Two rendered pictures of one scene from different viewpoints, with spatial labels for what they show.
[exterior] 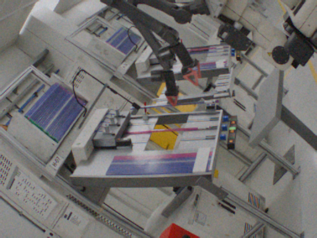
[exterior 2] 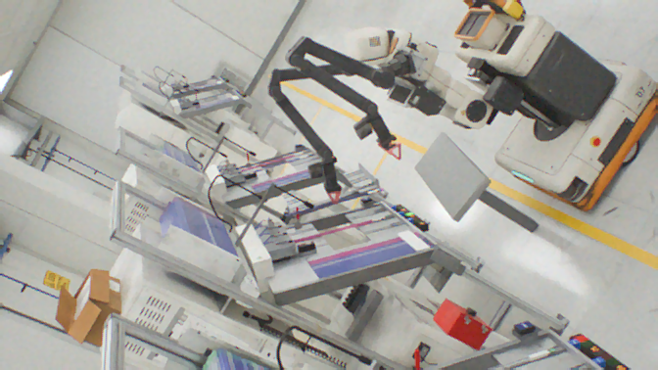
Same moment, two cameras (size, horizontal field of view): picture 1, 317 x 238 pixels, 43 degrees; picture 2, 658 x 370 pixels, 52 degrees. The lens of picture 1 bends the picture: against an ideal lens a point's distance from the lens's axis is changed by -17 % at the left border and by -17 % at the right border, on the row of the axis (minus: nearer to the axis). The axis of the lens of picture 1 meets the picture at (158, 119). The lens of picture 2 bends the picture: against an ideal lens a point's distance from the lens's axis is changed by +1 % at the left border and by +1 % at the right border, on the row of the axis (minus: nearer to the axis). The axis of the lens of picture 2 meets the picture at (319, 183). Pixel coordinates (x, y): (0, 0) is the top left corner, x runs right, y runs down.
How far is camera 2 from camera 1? 143 cm
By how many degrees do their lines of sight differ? 27
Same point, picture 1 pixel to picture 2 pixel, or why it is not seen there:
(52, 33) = not seen: outside the picture
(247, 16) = (436, 72)
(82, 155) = (268, 270)
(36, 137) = (211, 255)
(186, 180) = (414, 260)
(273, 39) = (469, 94)
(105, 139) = (284, 248)
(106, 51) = (176, 171)
